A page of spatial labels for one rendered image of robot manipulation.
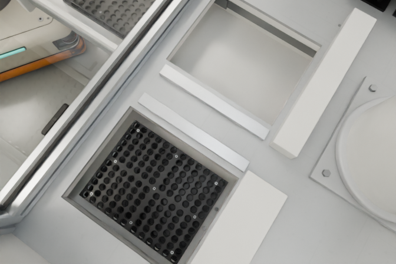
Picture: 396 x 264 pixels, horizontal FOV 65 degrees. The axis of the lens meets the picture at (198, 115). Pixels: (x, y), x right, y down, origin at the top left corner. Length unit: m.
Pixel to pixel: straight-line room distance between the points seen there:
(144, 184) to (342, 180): 0.36
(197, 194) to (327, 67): 0.34
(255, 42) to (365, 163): 0.39
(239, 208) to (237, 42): 0.40
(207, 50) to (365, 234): 0.49
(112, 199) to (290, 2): 0.53
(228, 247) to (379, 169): 0.26
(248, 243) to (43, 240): 0.34
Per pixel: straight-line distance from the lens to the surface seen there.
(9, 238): 0.62
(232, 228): 0.56
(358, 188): 0.61
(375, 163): 0.53
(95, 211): 0.71
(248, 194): 0.56
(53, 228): 0.62
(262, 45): 0.79
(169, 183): 0.61
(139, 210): 0.62
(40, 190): 0.61
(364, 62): 0.71
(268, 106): 0.73
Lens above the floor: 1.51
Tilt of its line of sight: 75 degrees down
